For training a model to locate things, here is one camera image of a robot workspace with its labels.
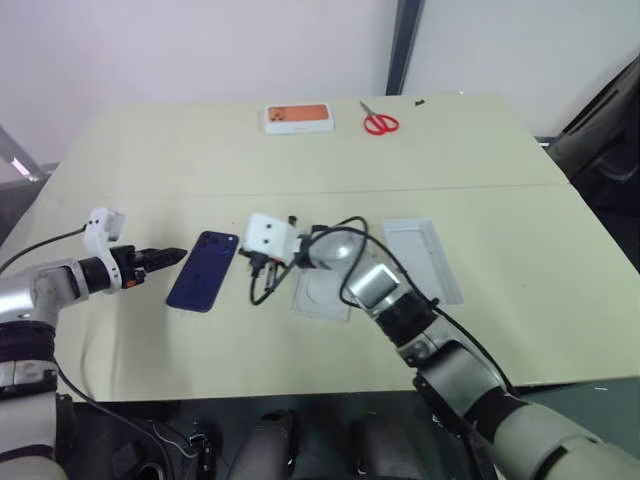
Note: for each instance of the grey metal frame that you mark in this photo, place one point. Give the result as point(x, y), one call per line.
point(20, 157)

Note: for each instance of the white phone box lid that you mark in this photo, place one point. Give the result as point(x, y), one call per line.
point(425, 260)

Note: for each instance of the white box with orange print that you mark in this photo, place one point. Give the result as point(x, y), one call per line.
point(297, 119)

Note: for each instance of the white phone box base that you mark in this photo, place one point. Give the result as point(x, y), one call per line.
point(315, 302)

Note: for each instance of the black chair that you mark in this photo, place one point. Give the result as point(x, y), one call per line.
point(605, 160)

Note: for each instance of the dark blue smartphone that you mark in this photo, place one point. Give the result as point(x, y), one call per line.
point(202, 272)

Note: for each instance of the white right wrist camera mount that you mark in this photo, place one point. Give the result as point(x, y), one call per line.
point(267, 237)

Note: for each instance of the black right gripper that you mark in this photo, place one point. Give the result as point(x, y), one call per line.
point(256, 261)

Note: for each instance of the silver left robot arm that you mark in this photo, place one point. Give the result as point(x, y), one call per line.
point(30, 295)

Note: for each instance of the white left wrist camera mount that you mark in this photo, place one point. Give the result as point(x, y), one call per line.
point(96, 235)

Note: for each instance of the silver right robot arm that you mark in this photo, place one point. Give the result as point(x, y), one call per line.
point(450, 360)

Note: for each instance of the black bulky equipment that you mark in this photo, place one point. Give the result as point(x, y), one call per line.
point(125, 440)

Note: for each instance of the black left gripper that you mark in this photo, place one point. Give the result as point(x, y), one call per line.
point(129, 265)

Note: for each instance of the dark rounded shape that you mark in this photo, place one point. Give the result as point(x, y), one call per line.
point(267, 445)
point(382, 450)

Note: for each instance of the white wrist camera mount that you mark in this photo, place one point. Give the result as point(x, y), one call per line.
point(267, 237)
point(96, 235)

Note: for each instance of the dark vertical post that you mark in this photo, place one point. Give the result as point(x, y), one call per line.
point(404, 47)

